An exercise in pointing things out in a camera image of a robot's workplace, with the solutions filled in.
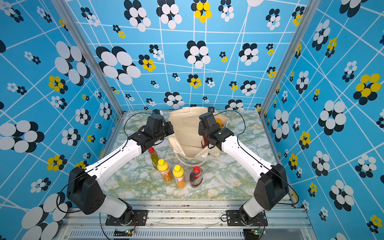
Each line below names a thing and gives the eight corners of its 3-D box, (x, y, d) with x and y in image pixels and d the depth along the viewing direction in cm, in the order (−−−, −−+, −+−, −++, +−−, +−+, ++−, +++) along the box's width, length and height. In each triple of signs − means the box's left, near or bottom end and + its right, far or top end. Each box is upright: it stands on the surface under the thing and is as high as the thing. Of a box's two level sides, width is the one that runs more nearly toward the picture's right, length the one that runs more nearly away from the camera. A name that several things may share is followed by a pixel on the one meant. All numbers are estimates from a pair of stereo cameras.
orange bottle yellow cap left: (164, 183, 87) (156, 167, 69) (165, 177, 89) (157, 159, 71) (172, 183, 87) (166, 167, 68) (173, 177, 89) (167, 159, 71)
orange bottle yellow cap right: (176, 185, 86) (170, 169, 68) (181, 180, 88) (177, 163, 69) (181, 191, 84) (176, 175, 66) (186, 186, 86) (183, 169, 67)
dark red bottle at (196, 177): (194, 190, 84) (194, 177, 69) (190, 185, 86) (188, 171, 71) (201, 183, 87) (202, 169, 71) (196, 178, 89) (196, 164, 73)
